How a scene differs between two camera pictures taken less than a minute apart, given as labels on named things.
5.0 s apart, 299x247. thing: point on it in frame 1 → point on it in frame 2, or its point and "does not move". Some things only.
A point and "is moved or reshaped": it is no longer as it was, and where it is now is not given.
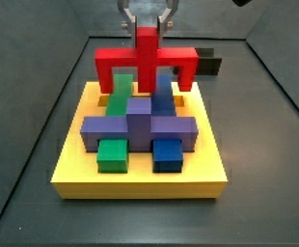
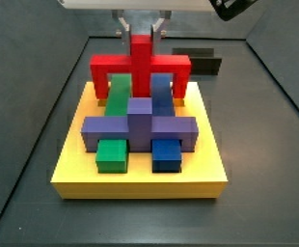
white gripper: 163,23 → 118,5
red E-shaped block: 145,57 is moved or reshaped
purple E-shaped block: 139,127 does not move
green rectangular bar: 112,153 does not move
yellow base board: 77,179 does not move
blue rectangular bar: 167,150 does not move
